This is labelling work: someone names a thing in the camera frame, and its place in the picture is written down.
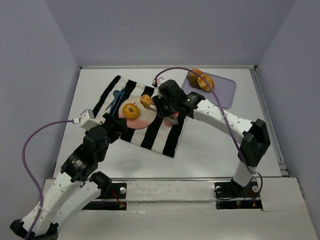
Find orange bagel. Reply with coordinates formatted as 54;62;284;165
122;103;140;120

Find top glazed bun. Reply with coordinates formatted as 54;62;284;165
189;68;203;77

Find metal tongs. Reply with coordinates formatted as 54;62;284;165
147;101;179;126

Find lavender tray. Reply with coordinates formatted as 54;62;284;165
182;72;237;109

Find purple cable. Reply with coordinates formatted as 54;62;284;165
152;66;264;201
21;120;80;240

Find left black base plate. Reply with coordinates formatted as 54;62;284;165
82;182;127;211

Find dark brown pastry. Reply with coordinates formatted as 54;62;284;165
187;75;201;89

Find cream and pink plate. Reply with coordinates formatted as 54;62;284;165
118;97;157;130

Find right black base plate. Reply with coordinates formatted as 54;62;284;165
213;181;263;210

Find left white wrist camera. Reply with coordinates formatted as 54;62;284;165
79;109;101;131

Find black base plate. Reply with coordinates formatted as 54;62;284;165
213;181;263;210
82;182;127;211

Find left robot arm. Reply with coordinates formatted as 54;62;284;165
9;109;128;240

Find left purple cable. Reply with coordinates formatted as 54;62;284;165
21;120;80;240

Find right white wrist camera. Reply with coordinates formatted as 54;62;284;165
151;77;165;89

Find blue spoon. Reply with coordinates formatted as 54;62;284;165
105;90;121;111

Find black white striped placemat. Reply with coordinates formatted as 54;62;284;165
93;75;186;158

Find glazed round bun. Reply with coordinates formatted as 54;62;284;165
197;74;215;92

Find small round bun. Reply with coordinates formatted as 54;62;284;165
139;94;153;108

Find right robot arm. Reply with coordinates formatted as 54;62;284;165
152;79;271;200

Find blue knife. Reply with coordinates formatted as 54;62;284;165
110;91;126;116

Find pink cup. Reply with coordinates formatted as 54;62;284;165
164;112;179;127

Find blue fork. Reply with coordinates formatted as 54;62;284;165
105;88;126;116

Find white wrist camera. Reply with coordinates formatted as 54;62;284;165
151;77;165;89
79;109;101;131

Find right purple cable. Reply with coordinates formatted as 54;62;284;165
152;66;264;201

